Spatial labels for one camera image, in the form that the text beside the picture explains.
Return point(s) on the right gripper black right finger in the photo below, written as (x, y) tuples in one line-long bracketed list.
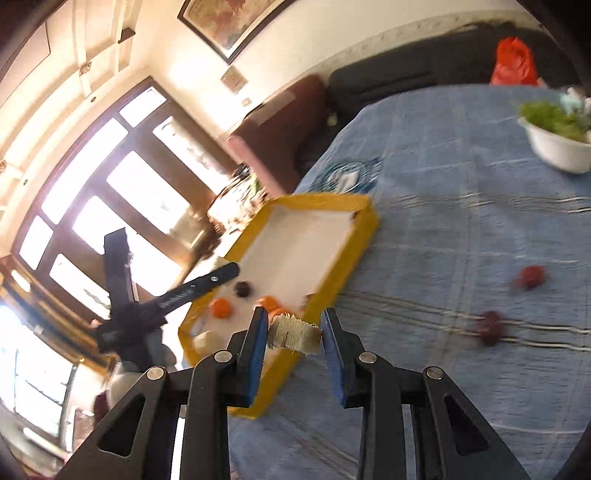
[(452, 439)]

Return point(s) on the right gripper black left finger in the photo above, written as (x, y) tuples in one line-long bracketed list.
[(135, 440)]

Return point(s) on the small banana chunk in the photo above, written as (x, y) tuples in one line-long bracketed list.
[(289, 332)]

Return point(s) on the dark cherry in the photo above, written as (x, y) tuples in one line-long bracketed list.
[(243, 289), (491, 328)]

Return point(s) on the red strawberry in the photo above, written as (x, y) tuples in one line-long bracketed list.
[(530, 277)]

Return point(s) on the large banana chunk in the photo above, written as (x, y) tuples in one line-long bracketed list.
[(208, 342)]

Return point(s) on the orange tangerine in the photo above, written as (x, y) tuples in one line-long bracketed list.
[(221, 308), (272, 306)]

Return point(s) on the blue plaid tablecloth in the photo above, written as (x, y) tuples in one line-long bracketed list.
[(464, 204)]

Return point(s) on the wooden glass door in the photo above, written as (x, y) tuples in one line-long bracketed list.
[(143, 166)]

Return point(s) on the yellow edged white tray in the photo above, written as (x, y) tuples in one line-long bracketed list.
[(300, 249)]

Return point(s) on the maroon armchair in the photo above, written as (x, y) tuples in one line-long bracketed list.
[(270, 136)]

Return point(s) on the white bowl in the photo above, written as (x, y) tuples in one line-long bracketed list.
[(558, 152)]

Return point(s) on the green lettuce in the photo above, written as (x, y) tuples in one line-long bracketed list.
[(553, 118)]

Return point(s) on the white plush toy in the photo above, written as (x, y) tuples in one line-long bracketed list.
[(573, 101)]

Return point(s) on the black leather sofa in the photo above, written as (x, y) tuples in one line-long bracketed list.
[(462, 56)]

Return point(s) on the red plastic bag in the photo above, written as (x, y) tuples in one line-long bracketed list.
[(515, 64)]

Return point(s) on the wall plaque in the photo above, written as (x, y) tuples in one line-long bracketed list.
[(233, 80)]

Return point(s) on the framed wall painting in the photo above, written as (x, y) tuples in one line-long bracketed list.
[(228, 26)]

